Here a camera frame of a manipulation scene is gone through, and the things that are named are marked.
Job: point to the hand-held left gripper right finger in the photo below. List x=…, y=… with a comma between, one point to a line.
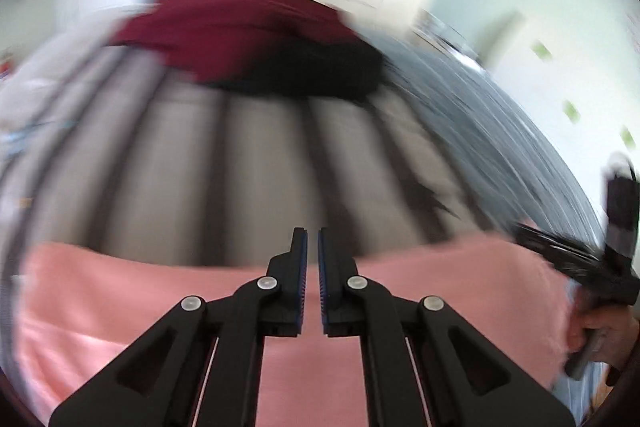
x=323, y=287

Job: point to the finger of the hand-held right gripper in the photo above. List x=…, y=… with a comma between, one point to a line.
x=565, y=254

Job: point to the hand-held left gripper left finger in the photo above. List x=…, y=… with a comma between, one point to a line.
x=300, y=287

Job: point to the pink printed t-shirt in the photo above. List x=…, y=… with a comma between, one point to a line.
x=125, y=297

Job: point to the person's right hand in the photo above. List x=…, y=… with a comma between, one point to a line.
x=622, y=332

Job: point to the grey striped star bedsheet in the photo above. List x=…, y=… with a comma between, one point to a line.
x=250, y=167

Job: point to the black garment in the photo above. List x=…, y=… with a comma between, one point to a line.
x=320, y=72

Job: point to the white desk with clutter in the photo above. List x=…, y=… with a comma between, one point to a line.
x=450, y=37

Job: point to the maroon garment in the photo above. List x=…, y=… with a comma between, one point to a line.
x=225, y=27

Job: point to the green wall sticker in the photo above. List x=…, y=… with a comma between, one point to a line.
x=627, y=137
x=540, y=49
x=570, y=109

